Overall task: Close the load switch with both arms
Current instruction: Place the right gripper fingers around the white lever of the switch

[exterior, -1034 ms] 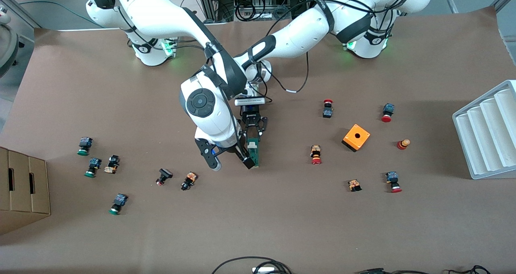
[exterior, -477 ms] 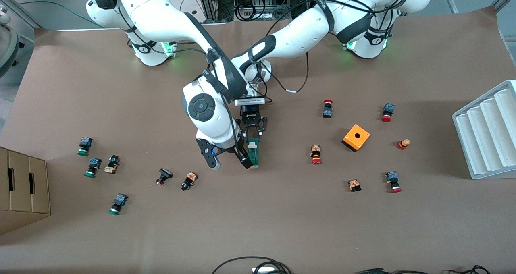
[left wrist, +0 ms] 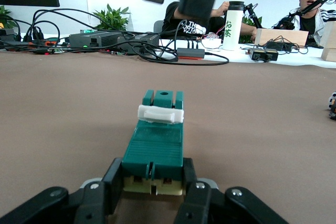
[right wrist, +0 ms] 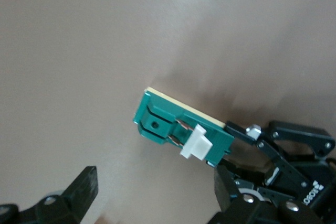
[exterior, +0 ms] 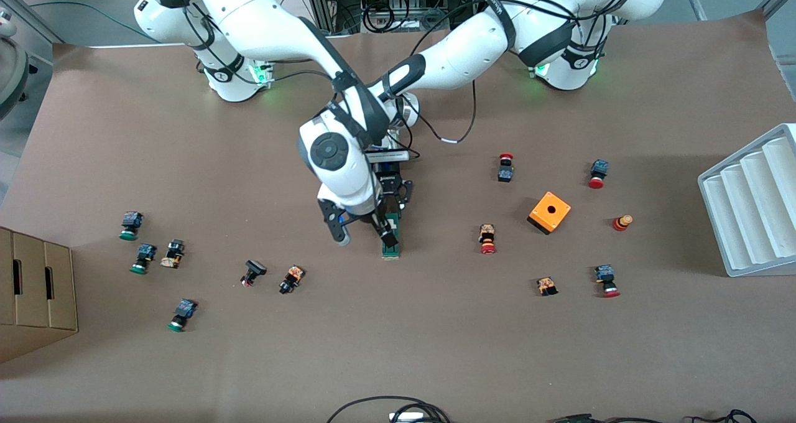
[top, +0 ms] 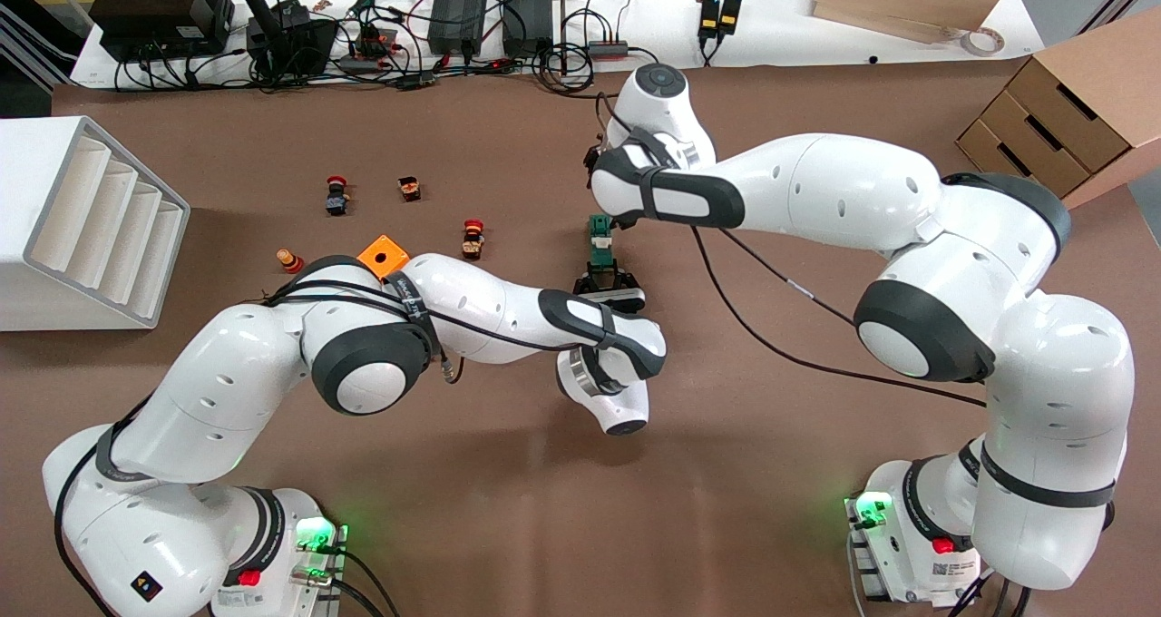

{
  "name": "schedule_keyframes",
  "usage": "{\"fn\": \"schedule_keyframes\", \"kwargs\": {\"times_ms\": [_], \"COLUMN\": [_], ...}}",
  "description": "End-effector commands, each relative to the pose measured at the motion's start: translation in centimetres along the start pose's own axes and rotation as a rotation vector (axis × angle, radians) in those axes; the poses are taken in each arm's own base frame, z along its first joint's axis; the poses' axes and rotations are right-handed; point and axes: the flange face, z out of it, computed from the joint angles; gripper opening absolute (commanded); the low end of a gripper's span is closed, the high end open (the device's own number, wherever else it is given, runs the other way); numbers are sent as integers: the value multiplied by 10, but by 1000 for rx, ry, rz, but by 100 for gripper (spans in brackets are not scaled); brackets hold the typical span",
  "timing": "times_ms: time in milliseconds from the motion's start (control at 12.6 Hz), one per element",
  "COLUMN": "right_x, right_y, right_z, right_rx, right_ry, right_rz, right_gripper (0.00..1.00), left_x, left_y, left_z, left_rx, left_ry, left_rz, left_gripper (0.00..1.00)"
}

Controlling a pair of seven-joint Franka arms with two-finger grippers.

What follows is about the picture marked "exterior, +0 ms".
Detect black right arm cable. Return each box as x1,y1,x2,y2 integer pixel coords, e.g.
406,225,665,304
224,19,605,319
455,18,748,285
180,0,391,153

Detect black flat-head switch red terminals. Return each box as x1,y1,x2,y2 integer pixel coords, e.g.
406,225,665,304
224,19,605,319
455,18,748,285
240,259,268,288

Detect green load switch white handle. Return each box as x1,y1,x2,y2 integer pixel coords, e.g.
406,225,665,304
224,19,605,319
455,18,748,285
381,211,402,261

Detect black thin tangled cable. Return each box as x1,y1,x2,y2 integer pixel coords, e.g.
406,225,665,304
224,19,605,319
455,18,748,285
684,409,759,423

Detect black thick cable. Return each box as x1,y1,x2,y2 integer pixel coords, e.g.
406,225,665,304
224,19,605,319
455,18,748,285
550,413,669,423

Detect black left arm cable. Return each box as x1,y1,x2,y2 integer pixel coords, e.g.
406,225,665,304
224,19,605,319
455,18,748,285
373,0,638,145

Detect black looped cable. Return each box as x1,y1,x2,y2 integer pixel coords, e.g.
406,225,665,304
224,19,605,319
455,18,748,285
326,396,451,423

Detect white ridged tray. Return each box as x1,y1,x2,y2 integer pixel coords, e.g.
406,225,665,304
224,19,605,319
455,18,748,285
697,123,796,278

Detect aluminium frame rack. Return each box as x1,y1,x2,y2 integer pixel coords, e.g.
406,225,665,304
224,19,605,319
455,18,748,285
303,0,498,33

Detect black button orange contact block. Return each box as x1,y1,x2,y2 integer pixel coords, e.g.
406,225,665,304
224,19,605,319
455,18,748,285
160,239,186,269

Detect brown cardboard box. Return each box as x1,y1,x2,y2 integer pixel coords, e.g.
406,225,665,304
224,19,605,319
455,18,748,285
0,226,79,365

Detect black selector orange contact block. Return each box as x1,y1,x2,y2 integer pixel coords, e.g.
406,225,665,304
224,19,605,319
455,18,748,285
279,264,306,295

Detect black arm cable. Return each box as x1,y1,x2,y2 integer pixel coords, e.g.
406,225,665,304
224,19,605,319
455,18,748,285
373,0,638,145
180,0,391,153

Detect grey round device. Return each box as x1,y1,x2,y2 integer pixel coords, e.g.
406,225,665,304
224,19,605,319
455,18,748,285
0,6,30,122

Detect green pushbutton blue contact block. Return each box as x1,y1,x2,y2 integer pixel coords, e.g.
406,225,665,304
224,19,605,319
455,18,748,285
119,211,144,242
129,243,157,276
167,299,198,333

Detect orange button enclosure box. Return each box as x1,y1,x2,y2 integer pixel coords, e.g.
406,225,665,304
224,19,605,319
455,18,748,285
527,191,572,236

